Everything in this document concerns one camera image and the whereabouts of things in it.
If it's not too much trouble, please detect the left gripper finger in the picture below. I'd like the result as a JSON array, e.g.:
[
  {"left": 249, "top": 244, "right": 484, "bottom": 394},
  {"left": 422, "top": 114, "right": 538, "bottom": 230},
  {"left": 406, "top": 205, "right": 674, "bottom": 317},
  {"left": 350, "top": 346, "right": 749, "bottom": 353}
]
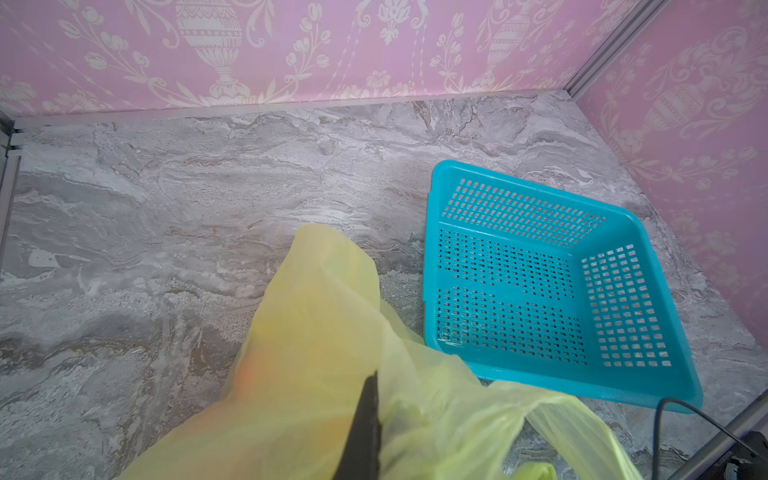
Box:
[{"left": 333, "top": 372, "right": 382, "bottom": 480}]

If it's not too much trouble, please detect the yellow-green plastic bag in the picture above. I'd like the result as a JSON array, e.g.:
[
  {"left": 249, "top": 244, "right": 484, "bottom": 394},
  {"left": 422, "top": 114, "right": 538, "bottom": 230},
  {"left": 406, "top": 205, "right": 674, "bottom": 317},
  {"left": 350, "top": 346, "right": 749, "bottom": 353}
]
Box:
[{"left": 124, "top": 225, "right": 639, "bottom": 479}]

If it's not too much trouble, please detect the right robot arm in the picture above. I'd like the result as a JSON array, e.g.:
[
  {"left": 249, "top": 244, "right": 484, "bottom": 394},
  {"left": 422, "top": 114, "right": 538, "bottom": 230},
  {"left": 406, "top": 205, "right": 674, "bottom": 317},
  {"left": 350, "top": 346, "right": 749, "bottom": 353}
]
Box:
[{"left": 670, "top": 391, "right": 767, "bottom": 479}]

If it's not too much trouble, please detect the teal plastic basket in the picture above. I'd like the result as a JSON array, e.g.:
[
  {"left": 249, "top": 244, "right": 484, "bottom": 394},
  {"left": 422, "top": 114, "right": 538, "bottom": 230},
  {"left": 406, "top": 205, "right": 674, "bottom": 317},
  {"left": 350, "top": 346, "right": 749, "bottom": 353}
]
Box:
[{"left": 423, "top": 160, "right": 703, "bottom": 411}]

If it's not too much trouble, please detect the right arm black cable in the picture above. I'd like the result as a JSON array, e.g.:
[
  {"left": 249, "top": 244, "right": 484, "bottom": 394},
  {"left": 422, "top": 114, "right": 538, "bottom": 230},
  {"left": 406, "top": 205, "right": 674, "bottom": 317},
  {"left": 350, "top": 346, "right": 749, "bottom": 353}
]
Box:
[{"left": 650, "top": 397, "right": 768, "bottom": 480}]

